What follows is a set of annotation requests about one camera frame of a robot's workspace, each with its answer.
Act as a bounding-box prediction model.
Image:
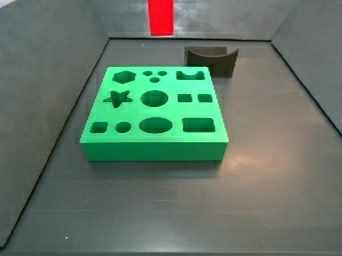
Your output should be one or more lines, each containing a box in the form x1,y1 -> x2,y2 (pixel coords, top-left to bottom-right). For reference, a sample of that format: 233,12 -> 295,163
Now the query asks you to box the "green shape-sorter block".
81,66 -> 229,161

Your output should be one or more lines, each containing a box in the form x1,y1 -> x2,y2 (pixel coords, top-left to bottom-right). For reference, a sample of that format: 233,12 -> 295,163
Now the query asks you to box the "dark grey curved block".
185,46 -> 240,78

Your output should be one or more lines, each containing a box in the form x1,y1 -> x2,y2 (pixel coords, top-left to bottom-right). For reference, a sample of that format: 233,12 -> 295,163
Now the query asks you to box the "red vertical strip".
148,0 -> 174,36

